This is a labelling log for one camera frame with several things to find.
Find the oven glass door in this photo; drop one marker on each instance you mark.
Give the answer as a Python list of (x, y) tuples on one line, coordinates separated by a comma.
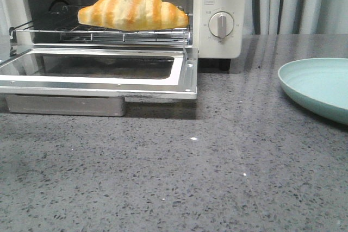
[(101, 73)]

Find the golden croissant bread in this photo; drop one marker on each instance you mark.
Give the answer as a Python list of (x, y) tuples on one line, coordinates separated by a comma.
[(133, 15)]

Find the lower oven knob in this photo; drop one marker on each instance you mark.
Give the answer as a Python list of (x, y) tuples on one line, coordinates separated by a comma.
[(221, 24)]

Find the white toaster oven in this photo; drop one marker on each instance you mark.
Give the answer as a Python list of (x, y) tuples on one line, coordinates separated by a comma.
[(218, 47)]

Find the grey curtain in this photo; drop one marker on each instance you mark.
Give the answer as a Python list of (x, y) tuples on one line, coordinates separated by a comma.
[(272, 17)]

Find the light green plate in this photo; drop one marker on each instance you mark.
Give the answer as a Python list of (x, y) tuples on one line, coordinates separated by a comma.
[(319, 85)]

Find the metal oven door handle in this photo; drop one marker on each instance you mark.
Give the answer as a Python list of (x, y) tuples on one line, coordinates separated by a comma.
[(66, 105)]

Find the metal oven wire rack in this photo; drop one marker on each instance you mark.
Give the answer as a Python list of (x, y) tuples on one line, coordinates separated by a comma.
[(62, 26)]

